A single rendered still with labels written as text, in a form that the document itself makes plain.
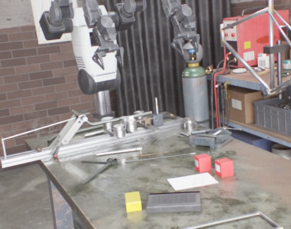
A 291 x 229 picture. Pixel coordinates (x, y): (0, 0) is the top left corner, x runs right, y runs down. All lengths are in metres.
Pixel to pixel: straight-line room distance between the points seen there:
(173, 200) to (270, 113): 2.22
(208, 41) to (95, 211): 3.64
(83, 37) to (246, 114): 1.61
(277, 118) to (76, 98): 2.17
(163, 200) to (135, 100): 3.24
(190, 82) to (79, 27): 1.49
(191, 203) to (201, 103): 2.64
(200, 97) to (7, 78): 1.84
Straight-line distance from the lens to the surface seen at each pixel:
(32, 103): 4.85
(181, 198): 1.50
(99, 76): 2.80
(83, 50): 2.77
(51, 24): 2.73
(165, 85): 4.87
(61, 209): 2.43
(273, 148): 3.77
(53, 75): 4.86
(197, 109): 4.05
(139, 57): 4.69
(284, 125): 3.54
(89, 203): 1.61
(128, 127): 2.19
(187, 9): 2.49
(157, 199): 1.51
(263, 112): 3.70
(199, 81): 4.01
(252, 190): 1.59
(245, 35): 4.18
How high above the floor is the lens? 1.51
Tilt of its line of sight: 14 degrees down
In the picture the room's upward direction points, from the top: 6 degrees counter-clockwise
